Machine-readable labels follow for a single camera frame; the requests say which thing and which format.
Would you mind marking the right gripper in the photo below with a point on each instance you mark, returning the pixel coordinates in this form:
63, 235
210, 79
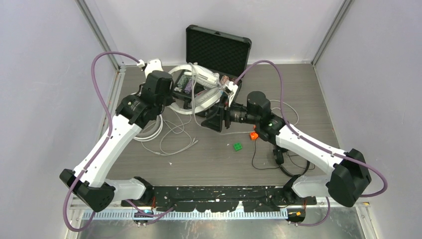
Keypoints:
214, 121

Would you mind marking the white gaming headset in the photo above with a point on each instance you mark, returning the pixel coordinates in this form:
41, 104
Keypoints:
205, 89

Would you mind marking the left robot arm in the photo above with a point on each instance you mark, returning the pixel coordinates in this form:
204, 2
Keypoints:
88, 180

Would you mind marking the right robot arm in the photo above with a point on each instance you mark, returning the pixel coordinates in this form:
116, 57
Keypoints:
345, 176

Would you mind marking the green toy brick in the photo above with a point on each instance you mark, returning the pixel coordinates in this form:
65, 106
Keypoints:
237, 146

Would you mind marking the orange toy brick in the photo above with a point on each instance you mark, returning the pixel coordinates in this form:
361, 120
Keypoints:
253, 135

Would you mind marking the black poker chip case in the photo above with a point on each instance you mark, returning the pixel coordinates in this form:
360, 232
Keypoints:
217, 51

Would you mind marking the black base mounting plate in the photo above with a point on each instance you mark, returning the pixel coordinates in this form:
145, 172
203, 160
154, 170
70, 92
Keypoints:
218, 199

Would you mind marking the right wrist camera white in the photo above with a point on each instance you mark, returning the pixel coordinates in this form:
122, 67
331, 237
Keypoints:
231, 90

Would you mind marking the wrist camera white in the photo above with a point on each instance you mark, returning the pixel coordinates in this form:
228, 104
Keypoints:
153, 65
231, 90

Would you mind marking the black headphones with cable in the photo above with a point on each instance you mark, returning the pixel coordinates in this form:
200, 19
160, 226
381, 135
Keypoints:
278, 154

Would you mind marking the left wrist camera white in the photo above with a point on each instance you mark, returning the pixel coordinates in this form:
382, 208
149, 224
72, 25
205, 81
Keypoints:
153, 65

